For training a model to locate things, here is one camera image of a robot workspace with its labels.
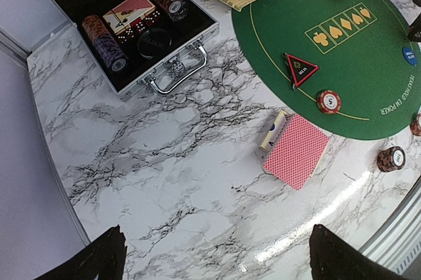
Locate aluminium poker case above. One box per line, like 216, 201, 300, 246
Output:
52, 0, 219, 100

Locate red tan 5 chip stack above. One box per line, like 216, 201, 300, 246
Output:
410, 113, 421, 137

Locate red dice in case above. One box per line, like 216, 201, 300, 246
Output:
116, 10, 162, 43

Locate black dealer button in case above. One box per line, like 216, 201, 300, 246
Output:
137, 28, 172, 59

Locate red playing card deck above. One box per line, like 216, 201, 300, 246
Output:
262, 114, 330, 191

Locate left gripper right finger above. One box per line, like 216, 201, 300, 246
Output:
309, 224, 404, 280

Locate round green poker mat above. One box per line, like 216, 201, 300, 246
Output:
232, 0, 420, 140

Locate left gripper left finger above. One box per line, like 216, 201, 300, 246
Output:
38, 225, 127, 279

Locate black red 100 chip stack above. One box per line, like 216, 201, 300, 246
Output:
376, 146, 406, 172

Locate left chip row in case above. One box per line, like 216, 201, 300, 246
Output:
82, 14, 128, 72

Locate left aluminium frame post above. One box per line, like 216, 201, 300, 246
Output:
0, 28, 30, 62

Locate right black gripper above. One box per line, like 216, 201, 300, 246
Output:
407, 0, 421, 43

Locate playing card box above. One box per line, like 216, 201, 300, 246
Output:
257, 110, 289, 160

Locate boxed card deck in case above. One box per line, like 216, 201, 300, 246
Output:
103, 0, 155, 35

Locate blue small blind button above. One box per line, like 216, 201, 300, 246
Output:
402, 46, 418, 66

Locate aluminium front rail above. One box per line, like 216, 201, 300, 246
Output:
360, 191, 420, 275

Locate black red triangular all-in marker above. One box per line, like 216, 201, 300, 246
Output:
283, 53, 320, 91

